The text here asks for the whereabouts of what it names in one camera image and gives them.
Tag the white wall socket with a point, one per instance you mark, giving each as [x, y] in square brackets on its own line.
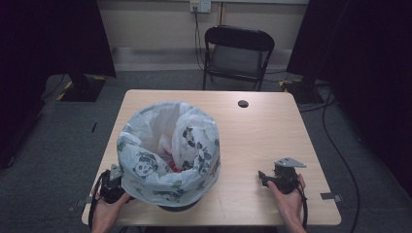
[200, 6]

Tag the dark curtain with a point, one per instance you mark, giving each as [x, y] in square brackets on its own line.
[366, 64]
[39, 48]

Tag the person's left hand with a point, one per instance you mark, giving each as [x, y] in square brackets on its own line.
[105, 213]

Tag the dark round trash bin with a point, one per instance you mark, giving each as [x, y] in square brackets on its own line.
[180, 207]

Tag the black folding chair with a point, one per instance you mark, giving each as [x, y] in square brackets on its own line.
[238, 56]

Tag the red wrapper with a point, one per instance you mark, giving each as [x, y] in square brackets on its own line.
[172, 165]

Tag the grey tape strip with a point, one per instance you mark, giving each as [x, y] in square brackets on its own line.
[330, 196]

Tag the black stand base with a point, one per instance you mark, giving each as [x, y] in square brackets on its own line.
[82, 90]
[302, 90]

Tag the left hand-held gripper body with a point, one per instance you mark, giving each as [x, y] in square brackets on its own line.
[111, 191]

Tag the person's right hand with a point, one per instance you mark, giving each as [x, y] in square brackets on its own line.
[288, 204]

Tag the bin with panda-print bag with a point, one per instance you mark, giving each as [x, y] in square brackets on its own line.
[145, 181]

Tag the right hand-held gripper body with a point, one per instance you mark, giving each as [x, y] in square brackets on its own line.
[286, 178]

